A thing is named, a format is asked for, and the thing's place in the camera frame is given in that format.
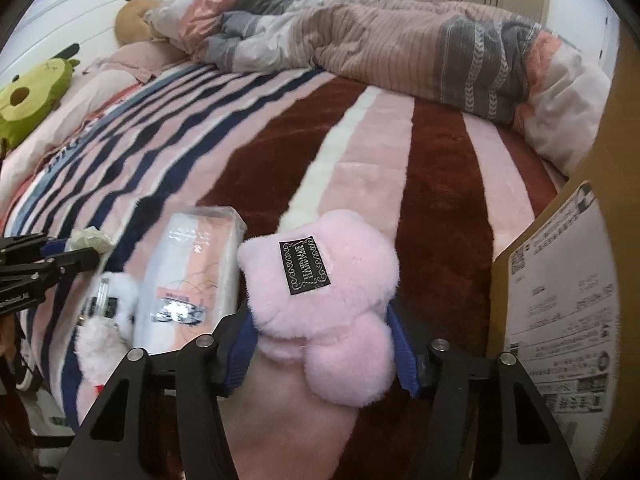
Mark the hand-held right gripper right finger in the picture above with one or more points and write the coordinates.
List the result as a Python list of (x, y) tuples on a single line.
[(404, 355)]

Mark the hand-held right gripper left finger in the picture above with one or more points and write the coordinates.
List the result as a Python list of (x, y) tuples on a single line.
[(239, 355)]

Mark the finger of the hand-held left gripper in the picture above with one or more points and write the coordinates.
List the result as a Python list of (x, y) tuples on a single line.
[(55, 250)]

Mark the pale tissue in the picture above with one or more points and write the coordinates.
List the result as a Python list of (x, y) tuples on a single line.
[(90, 240)]

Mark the pink fluffy plush toy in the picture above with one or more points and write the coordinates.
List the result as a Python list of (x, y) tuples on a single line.
[(325, 290)]

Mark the clear plastic tissue pack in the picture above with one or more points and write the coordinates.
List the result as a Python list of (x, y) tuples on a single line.
[(192, 275)]

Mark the white fluffy plush toy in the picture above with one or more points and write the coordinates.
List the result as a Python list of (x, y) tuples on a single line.
[(107, 330)]

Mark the green avocado plush pillow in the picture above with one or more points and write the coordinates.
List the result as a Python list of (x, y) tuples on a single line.
[(30, 97)]

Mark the striped fleece blanket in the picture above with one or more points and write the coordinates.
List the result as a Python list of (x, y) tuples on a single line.
[(280, 200)]

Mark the cardboard box with label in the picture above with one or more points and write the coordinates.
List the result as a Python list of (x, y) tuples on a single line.
[(560, 310)]

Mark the pink pillow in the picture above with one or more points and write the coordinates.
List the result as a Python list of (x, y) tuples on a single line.
[(135, 57)]

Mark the white headboard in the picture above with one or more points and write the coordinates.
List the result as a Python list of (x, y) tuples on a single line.
[(75, 15)]

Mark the brown plush toy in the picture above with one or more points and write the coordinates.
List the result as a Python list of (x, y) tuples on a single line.
[(135, 20)]

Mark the striped pink grey duvet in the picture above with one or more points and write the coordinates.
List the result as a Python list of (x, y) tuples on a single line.
[(400, 45)]

